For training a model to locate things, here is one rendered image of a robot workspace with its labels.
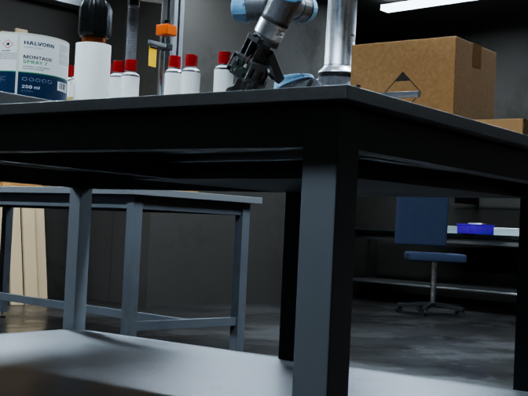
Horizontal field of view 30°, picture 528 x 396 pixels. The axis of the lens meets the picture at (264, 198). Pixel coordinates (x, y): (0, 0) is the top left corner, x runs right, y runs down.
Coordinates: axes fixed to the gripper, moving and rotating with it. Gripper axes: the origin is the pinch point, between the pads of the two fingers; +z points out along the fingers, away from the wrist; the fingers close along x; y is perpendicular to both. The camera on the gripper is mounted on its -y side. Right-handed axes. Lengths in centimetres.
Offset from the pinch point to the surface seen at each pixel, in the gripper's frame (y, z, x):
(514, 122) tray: 13, -34, 73
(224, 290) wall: -436, 244, -257
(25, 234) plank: -282, 243, -335
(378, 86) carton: -19.1, -21.4, 22.9
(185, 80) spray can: 3.1, 1.1, -17.4
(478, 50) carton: -32, -41, 37
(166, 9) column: -12, -9, -48
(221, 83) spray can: 2.4, -3.8, -6.3
